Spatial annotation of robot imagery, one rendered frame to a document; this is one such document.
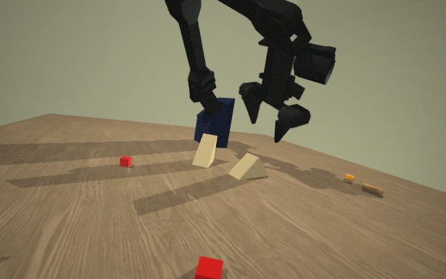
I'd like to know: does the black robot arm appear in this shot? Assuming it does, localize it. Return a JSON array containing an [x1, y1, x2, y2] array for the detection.
[[165, 0, 336, 115]]

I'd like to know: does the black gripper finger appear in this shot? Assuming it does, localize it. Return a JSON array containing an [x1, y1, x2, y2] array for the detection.
[[274, 120, 290, 143], [242, 96, 263, 124]]

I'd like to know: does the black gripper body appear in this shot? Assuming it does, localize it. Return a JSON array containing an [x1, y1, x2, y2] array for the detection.
[[239, 69, 311, 128]]

